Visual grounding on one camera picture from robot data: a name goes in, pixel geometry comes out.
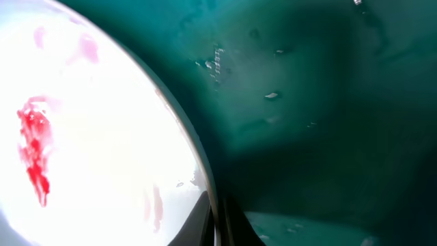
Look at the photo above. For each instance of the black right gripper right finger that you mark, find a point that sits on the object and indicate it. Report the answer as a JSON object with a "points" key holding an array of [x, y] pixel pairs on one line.
{"points": [[235, 227]]}

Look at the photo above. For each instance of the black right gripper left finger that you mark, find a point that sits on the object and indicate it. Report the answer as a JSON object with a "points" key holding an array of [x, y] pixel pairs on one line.
{"points": [[198, 229]]}

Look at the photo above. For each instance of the light blue plate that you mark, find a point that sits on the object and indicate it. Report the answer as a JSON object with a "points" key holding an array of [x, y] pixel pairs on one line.
{"points": [[92, 150]]}

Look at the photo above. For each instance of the blue plastic tray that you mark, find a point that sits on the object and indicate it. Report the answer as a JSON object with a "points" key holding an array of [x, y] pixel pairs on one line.
{"points": [[318, 117]]}

